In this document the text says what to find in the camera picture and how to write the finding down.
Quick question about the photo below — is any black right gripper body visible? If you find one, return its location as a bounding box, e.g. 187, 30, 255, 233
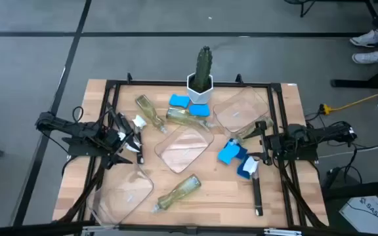
264, 132, 287, 155

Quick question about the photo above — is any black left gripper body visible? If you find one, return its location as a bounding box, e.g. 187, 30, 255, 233
102, 127, 127, 155

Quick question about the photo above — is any clear plastic bin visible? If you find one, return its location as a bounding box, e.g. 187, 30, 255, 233
154, 126, 215, 174
212, 86, 270, 134
87, 160, 155, 227

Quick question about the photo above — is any black power strip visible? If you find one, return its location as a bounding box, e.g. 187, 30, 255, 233
323, 167, 341, 189

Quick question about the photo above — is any white hexagonal plant pot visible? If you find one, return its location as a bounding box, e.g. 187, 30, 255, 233
186, 72, 215, 106

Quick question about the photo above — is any green cactus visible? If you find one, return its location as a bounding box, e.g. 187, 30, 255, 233
194, 45, 214, 93

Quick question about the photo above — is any black desk leg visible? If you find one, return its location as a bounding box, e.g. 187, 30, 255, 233
330, 60, 378, 90
322, 178, 378, 201

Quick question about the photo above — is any white printed paper sheet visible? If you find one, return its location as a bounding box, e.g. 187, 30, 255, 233
339, 195, 378, 235

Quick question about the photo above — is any person's white shoe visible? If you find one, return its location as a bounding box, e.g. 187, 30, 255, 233
352, 50, 378, 65
349, 28, 378, 48

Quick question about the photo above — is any black aluminium table frame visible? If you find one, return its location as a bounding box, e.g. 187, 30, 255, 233
52, 72, 329, 236

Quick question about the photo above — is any yellow extension cable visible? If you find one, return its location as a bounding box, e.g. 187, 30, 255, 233
319, 84, 378, 115

